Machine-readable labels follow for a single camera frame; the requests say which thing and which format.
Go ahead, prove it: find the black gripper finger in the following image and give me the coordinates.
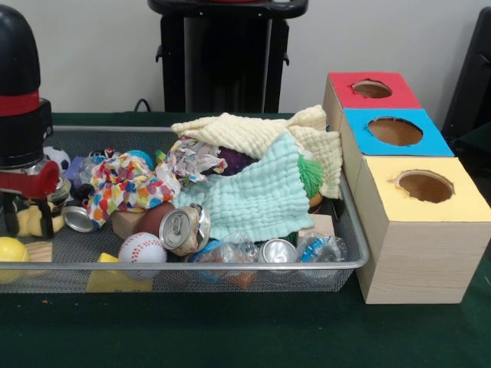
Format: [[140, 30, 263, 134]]
[[2, 193, 19, 237], [38, 198, 55, 239]]

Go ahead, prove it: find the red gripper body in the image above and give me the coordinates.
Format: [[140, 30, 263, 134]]
[[0, 159, 61, 201]]

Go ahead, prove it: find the yellow plush toy with string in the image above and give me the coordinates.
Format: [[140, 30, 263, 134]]
[[15, 205, 66, 235]]

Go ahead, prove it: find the colourful knotted cloth ball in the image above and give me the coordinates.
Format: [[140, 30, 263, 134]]
[[167, 138, 228, 183], [86, 153, 182, 227]]

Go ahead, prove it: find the light blue waffle cloth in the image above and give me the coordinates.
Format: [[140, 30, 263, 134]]
[[172, 132, 315, 242]]

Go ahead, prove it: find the cream waffle cloth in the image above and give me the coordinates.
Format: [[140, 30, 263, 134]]
[[171, 103, 343, 200]]

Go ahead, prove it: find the green spiky ball with eyes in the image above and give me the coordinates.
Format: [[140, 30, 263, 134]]
[[297, 155, 326, 196]]

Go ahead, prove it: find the shallow clear mesh bin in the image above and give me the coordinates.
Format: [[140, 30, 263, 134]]
[[0, 126, 371, 294]]

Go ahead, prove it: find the plain yellow ball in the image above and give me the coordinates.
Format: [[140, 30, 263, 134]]
[[0, 236, 31, 284]]

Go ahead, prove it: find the black and white soccer ball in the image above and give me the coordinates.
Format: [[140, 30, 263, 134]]
[[44, 146, 73, 172]]

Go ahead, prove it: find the white baseball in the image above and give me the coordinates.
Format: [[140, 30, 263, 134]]
[[118, 232, 168, 280]]

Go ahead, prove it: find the brown toy football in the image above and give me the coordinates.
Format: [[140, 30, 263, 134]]
[[137, 201, 176, 235]]

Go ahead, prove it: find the crushed soda can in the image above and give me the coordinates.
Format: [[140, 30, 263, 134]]
[[259, 239, 298, 265], [159, 205, 212, 257]]

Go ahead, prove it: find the dark green table cloth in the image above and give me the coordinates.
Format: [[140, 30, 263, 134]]
[[0, 112, 491, 368]]

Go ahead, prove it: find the crushed clear plastic bottle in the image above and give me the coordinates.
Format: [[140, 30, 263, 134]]
[[297, 233, 348, 264]]

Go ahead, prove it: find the dark green side table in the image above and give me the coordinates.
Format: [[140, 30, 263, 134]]
[[452, 122, 491, 183]]

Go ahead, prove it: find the black chair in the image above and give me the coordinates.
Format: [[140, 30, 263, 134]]
[[440, 6, 491, 135]]

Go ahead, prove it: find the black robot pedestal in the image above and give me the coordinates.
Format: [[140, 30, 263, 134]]
[[147, 0, 310, 114]]

